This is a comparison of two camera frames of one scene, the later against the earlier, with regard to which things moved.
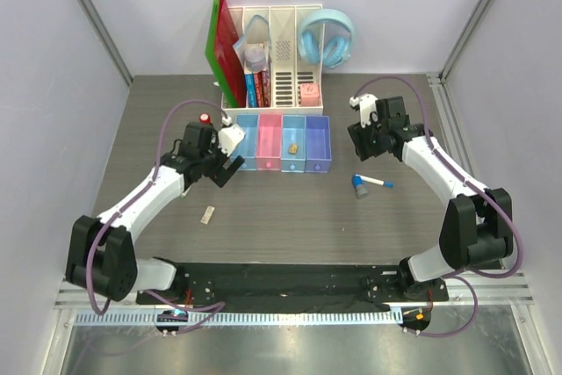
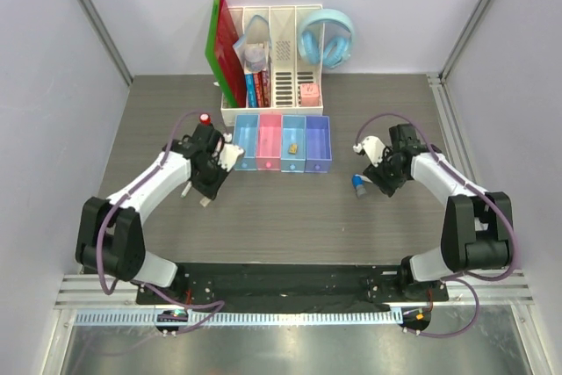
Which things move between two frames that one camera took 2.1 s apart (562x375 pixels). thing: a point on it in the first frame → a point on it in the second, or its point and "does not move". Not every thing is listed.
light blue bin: x=293 y=131 does not move
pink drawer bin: x=269 y=142 does not move
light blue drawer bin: x=249 y=147 does not move
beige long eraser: x=207 y=215 → x=205 y=201
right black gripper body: x=371 y=138 → x=385 y=171
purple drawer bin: x=318 y=156 does not move
